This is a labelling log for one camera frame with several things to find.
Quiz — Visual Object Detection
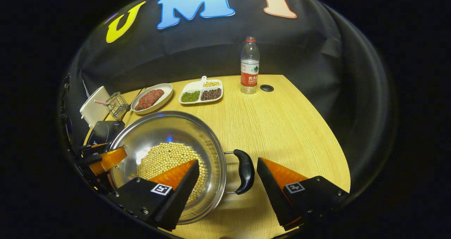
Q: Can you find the black induction cooktop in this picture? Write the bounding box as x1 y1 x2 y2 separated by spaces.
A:
87 120 125 146

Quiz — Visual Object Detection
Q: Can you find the white divided bean dish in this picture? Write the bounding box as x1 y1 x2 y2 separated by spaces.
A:
179 76 224 105

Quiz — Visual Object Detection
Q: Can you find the white toaster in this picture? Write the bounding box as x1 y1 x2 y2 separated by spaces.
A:
80 86 110 128

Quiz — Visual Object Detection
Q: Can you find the white round plate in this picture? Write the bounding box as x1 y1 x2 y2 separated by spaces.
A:
131 83 174 115

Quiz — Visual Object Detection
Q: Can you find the black power cable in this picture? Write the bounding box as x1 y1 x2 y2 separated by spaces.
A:
122 87 145 122

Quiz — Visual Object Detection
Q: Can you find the red meat slice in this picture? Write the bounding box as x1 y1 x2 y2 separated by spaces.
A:
146 89 165 104
135 95 153 111

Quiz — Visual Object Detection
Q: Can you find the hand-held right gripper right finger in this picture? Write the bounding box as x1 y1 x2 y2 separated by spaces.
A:
257 157 350 231

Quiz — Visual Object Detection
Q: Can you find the clear plastic water bottle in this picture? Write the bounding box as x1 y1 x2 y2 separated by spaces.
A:
240 37 260 94

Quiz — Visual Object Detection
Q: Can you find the black backdrop cloth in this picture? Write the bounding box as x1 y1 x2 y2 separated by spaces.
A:
67 0 391 197

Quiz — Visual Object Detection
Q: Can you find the stainless steel pot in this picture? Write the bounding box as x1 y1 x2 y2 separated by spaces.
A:
109 111 255 225

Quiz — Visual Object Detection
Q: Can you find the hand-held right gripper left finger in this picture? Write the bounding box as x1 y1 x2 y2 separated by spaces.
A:
107 159 200 232

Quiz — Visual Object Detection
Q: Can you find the pile of soybeans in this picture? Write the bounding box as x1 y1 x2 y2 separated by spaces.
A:
137 142 206 204

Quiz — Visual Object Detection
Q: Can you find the wire mesh basket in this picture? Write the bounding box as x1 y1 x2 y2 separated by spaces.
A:
106 92 129 119

